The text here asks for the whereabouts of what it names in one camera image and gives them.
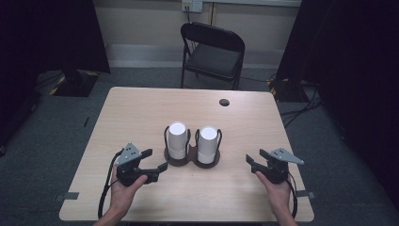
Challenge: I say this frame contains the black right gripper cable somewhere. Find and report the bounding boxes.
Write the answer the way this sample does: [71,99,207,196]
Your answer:
[285,171,298,219]

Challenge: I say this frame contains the white wall outlet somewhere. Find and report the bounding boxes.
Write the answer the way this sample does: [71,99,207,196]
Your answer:
[182,0,204,14]

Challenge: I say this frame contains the black curtain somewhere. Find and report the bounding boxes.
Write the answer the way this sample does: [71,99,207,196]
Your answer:
[276,0,399,202]
[0,0,111,149]

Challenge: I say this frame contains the person's left hand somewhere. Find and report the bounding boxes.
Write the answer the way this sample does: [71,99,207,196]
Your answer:
[107,168,149,218]

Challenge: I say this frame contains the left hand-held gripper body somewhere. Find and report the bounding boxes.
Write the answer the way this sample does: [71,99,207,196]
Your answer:
[114,142,160,187]

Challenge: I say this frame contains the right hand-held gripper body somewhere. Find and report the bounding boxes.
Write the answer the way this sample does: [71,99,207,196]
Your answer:
[250,148,305,185]

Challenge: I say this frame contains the grey tape strip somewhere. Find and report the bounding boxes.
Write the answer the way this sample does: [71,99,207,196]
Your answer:
[295,190,315,200]
[55,191,80,202]

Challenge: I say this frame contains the person's right hand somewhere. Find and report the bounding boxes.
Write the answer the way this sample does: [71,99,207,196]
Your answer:
[255,171,292,218]

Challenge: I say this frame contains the black folding chair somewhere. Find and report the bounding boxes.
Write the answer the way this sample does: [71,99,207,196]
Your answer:
[180,22,247,91]

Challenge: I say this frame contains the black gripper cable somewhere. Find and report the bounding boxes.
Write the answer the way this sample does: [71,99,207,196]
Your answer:
[97,150,125,219]
[285,171,298,219]

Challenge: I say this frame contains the black floor cables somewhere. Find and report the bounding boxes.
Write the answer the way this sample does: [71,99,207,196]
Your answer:
[279,80,325,127]

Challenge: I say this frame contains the black wire cup holder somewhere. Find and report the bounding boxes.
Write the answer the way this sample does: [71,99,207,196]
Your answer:
[191,127,223,170]
[163,125,193,168]

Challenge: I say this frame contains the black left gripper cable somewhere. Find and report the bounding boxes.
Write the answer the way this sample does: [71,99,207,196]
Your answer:
[97,150,125,219]

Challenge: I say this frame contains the black stand base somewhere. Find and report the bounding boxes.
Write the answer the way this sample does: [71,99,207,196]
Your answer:
[268,77,314,104]
[49,69,100,98]

